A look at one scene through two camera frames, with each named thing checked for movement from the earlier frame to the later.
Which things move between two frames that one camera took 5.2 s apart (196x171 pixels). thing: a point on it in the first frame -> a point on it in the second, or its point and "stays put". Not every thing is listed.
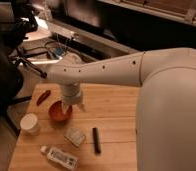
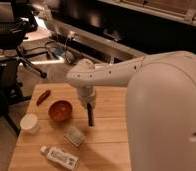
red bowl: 57,114 stays put
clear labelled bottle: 60,157 stays put
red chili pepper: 44,96 stays put
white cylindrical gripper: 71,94 -> 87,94
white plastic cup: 29,124 stays put
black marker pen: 95,140 -> 90,114
